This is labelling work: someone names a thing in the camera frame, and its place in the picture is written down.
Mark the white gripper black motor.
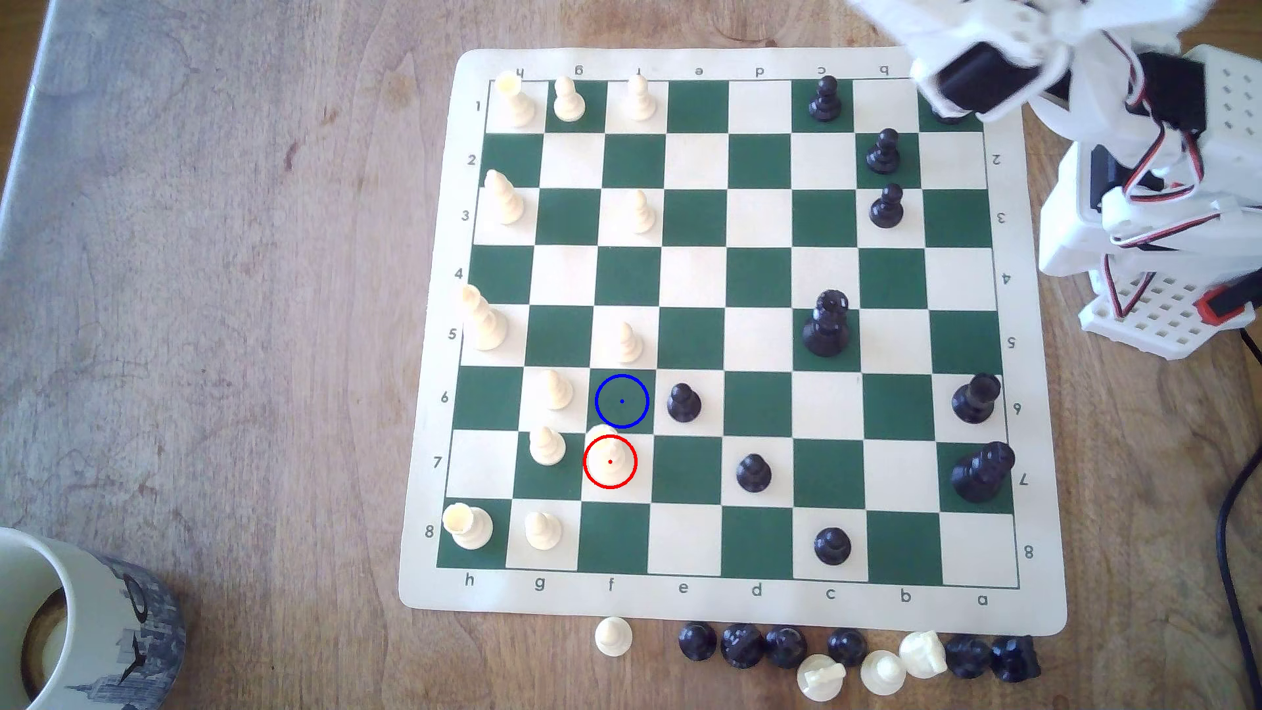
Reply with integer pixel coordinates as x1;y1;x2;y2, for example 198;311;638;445
848;0;1074;124

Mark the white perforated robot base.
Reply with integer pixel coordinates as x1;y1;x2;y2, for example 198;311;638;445
1077;271;1258;361

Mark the red clamp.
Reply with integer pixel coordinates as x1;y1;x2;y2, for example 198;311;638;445
1195;284;1253;327

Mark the white chess king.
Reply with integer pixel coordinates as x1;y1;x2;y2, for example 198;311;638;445
459;284;509;352

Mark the white chess queen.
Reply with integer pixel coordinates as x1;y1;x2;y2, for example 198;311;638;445
588;437;634;487

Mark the black chess piece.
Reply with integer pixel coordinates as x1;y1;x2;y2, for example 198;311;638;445
720;623;766;670
945;634;993;680

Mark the black chess bishop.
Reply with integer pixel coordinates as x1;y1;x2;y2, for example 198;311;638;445
951;373;1003;425

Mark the white chess rook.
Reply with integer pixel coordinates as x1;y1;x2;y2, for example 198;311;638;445
493;71;538;130
442;502;494;552

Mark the white chess bishop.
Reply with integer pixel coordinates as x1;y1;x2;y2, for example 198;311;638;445
483;170;526;225

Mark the black cable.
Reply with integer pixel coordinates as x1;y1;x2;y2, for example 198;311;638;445
1215;325;1262;710

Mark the red white black servo wire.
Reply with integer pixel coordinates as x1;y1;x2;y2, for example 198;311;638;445
1102;251;1157;319
1119;126;1209;203

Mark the green and cream chess mat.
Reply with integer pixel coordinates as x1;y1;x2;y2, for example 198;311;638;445
397;47;1069;637

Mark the black chess king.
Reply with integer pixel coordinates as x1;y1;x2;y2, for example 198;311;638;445
950;440;1017;505

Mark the black chess queen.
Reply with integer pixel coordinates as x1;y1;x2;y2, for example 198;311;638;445
801;289;852;358

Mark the white mug with skyline print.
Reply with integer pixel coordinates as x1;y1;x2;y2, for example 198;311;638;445
0;527;187;710

